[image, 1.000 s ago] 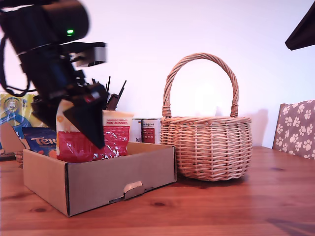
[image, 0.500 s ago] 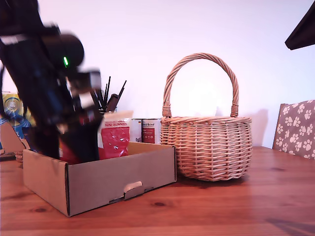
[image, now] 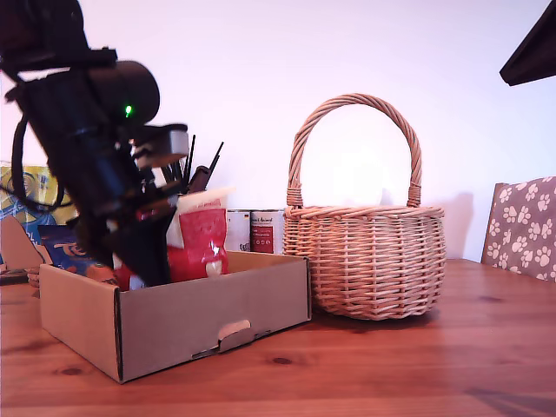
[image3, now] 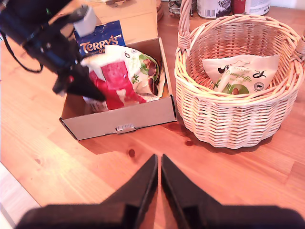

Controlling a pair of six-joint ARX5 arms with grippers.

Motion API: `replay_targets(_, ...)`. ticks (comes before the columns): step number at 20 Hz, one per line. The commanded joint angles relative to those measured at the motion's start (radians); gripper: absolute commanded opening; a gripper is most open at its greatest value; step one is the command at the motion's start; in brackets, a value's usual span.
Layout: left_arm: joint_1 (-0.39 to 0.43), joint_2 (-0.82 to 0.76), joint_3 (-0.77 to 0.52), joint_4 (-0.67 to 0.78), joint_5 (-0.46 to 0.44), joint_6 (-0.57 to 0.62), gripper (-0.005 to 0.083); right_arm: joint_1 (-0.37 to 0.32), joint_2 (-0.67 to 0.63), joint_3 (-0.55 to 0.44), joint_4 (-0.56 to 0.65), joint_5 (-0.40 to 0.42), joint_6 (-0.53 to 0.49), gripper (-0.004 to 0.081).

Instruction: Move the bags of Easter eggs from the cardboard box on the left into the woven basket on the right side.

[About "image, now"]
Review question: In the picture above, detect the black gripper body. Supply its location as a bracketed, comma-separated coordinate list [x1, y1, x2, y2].
[50, 129, 177, 248]

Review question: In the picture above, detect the red mini bunnies bag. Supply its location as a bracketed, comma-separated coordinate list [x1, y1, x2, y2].
[113, 186, 238, 291]

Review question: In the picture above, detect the blue Terry's mini eggs bag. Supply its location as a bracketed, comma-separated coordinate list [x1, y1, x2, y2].
[37, 224, 116, 283]

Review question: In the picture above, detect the woven wicker basket with handle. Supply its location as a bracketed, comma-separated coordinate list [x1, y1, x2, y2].
[282, 93, 447, 321]

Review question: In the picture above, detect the brown cardboard box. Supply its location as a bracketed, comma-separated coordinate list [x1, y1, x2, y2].
[0, 215, 312, 384]

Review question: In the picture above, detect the yellow kitchen towel pack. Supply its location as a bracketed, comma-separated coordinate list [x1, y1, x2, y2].
[0, 164, 78, 261]

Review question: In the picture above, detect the black chopstick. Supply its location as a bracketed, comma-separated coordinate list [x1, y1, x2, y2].
[185, 135, 196, 183]
[207, 142, 225, 179]

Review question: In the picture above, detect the dark flat object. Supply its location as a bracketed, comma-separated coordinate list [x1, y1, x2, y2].
[0, 269, 28, 287]

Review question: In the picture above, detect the paw print chair cushion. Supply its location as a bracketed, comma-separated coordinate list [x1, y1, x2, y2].
[485, 175, 556, 283]

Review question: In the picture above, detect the thick black cable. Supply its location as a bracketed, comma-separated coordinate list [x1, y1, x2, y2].
[10, 116, 77, 214]

